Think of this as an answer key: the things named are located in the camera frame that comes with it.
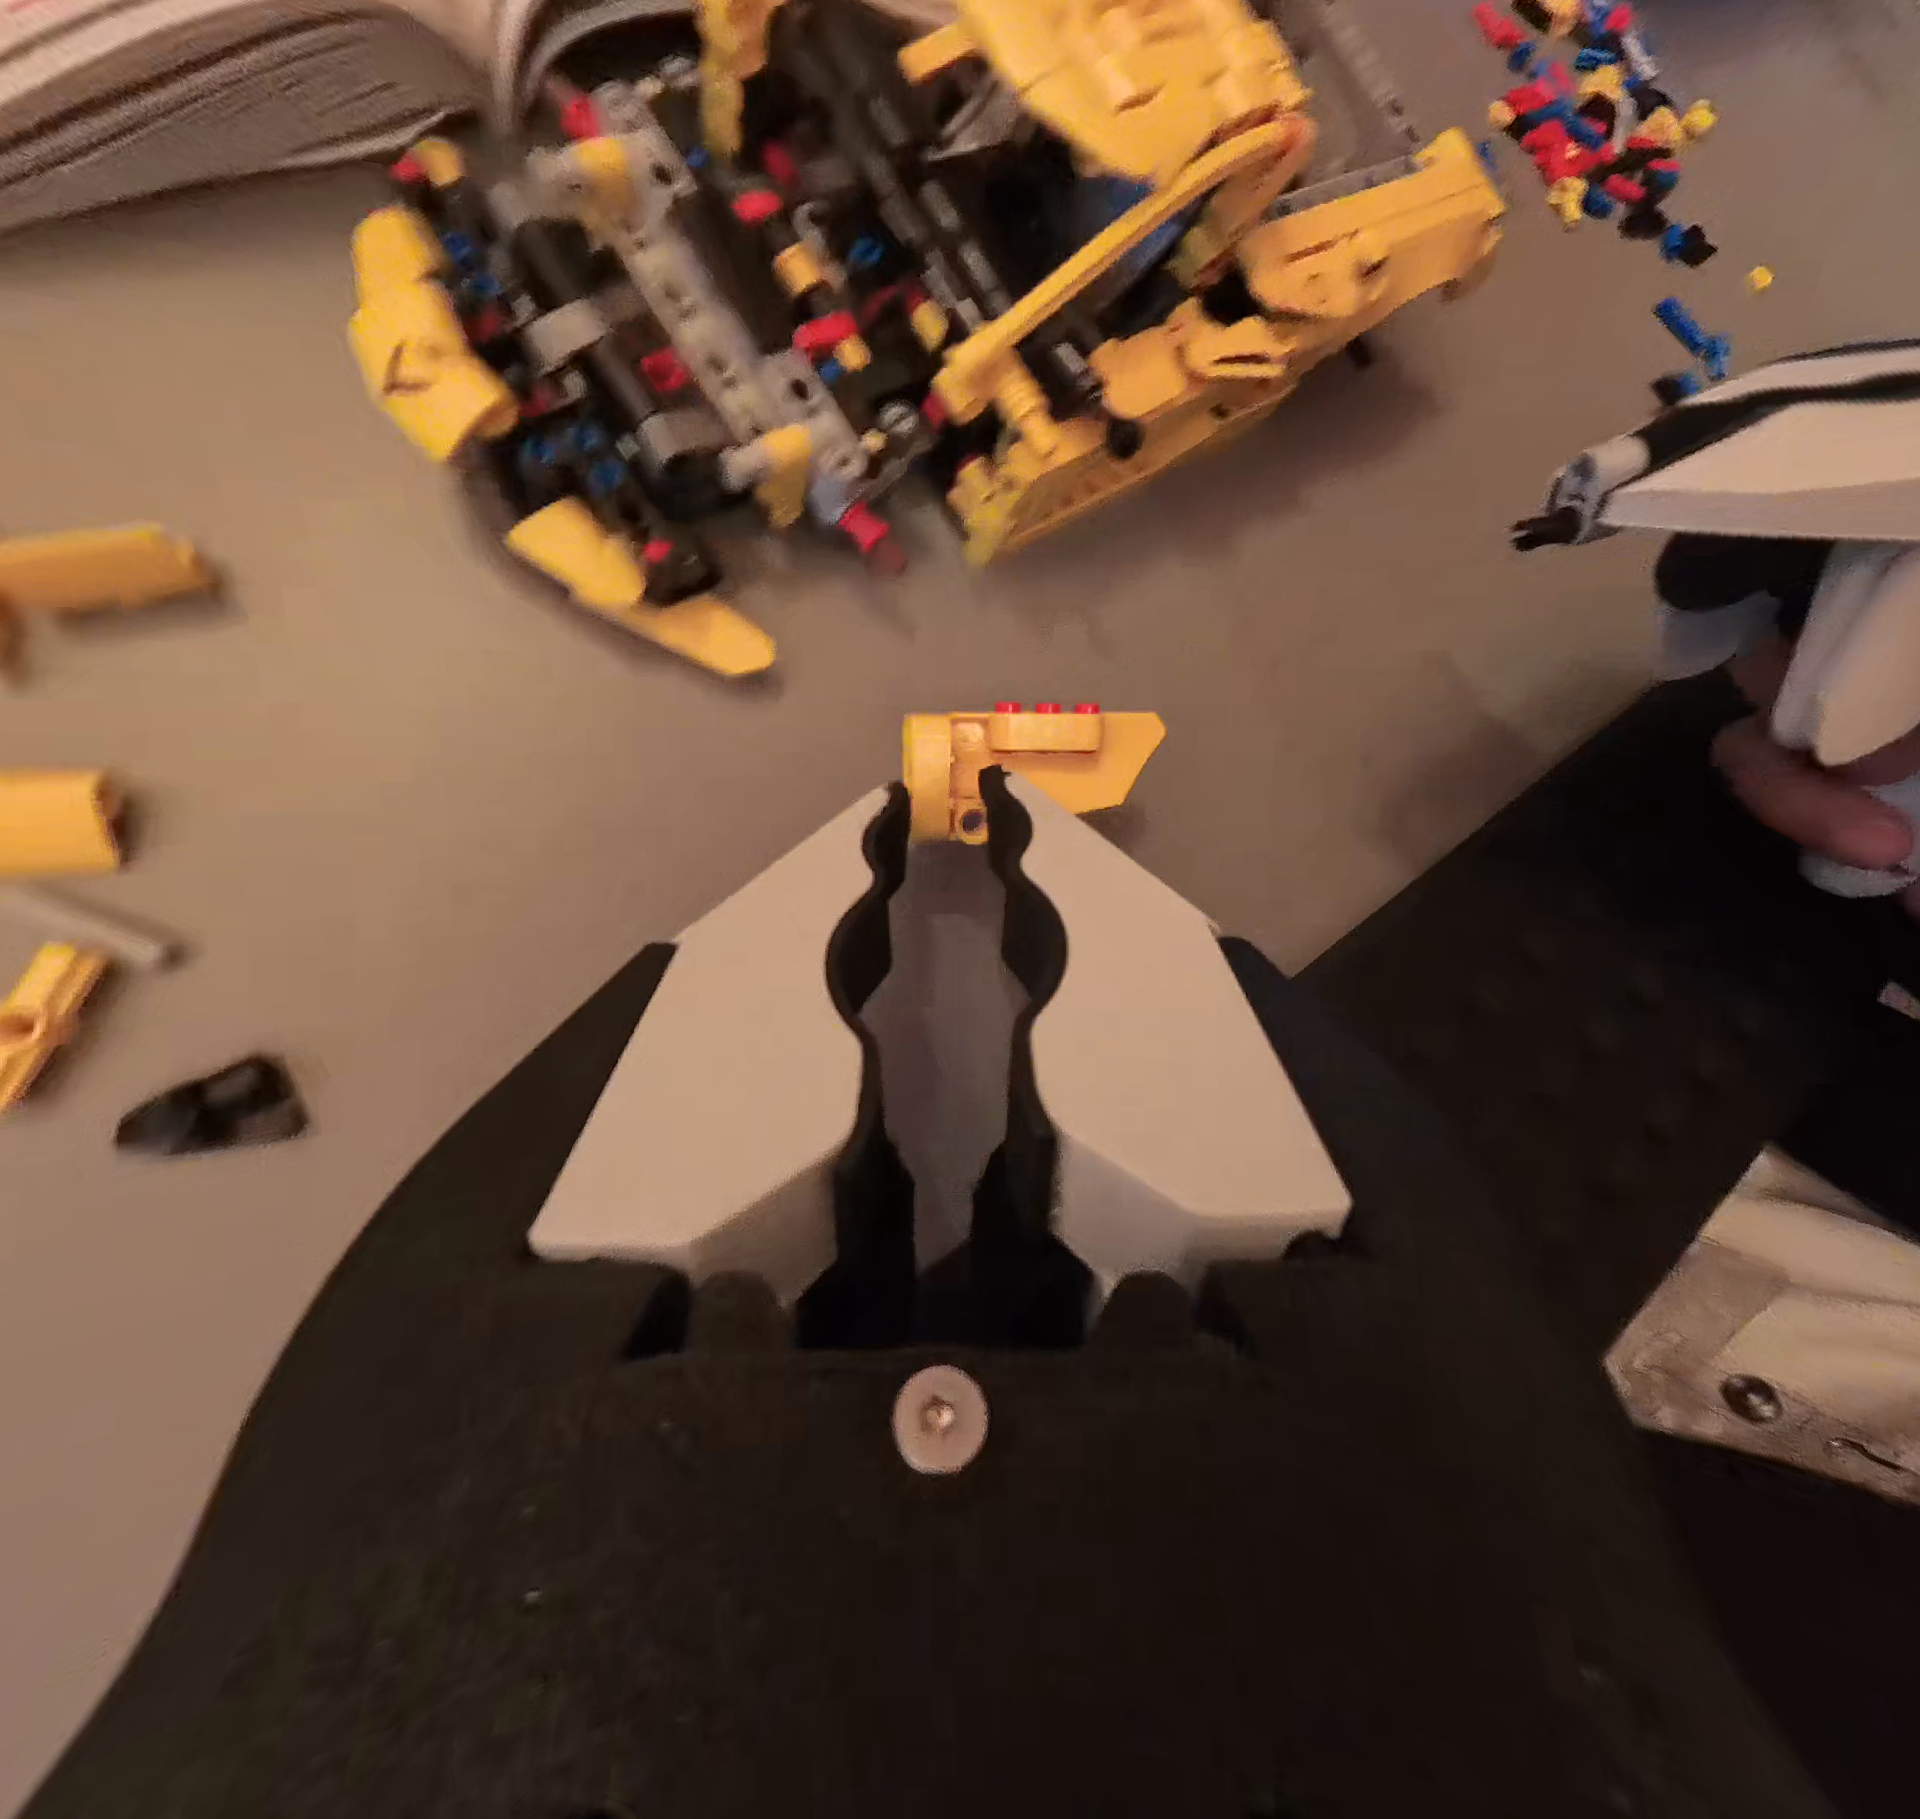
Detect person's right hand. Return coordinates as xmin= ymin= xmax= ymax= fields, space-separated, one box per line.
xmin=1710 ymin=640 xmax=1920 ymax=876

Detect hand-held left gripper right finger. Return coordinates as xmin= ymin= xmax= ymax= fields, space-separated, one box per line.
xmin=975 ymin=768 xmax=1353 ymax=1341

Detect person's fleece-lined dark jacket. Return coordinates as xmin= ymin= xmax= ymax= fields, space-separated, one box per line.
xmin=1606 ymin=1144 xmax=1920 ymax=1506

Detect grey desk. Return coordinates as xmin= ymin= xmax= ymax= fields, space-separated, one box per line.
xmin=0 ymin=0 xmax=1920 ymax=1791

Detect person's dark trousers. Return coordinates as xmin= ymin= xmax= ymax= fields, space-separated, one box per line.
xmin=1649 ymin=1444 xmax=1920 ymax=1819

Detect yellow brick car model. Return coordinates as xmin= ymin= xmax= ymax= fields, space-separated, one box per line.
xmin=346 ymin=0 xmax=1510 ymax=681

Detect grey brick axle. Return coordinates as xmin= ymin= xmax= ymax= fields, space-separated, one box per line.
xmin=0 ymin=880 xmax=185 ymax=968

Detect small black brick piece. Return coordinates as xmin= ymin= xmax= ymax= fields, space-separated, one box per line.
xmin=118 ymin=1054 xmax=308 ymax=1158

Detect pile of small colourful pins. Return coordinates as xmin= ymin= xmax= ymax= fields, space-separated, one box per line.
xmin=1469 ymin=0 xmax=1779 ymax=297

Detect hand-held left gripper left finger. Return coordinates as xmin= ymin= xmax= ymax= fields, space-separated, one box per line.
xmin=529 ymin=781 xmax=917 ymax=1348

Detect yellow panel with red pins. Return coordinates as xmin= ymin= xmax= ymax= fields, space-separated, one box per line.
xmin=900 ymin=702 xmax=1170 ymax=847

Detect instruction booklet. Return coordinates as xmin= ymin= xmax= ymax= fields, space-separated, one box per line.
xmin=0 ymin=0 xmax=962 ymax=230

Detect dark perforated panel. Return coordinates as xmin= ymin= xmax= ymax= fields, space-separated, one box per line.
xmin=1290 ymin=678 xmax=1920 ymax=1819

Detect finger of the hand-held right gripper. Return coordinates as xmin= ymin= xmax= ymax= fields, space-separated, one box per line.
xmin=1601 ymin=416 xmax=1920 ymax=547
xmin=1559 ymin=341 xmax=1920 ymax=500

